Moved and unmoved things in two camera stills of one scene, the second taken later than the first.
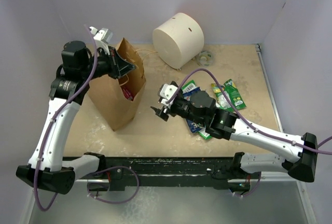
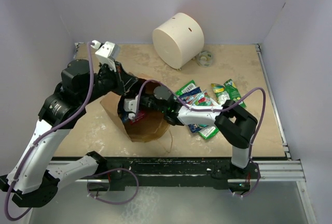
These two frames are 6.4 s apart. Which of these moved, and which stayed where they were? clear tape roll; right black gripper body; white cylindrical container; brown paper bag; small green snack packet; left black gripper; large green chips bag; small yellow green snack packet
Moved: left black gripper; brown paper bag; right black gripper body
Stayed: clear tape roll; small yellow green snack packet; white cylindrical container; small green snack packet; large green chips bag
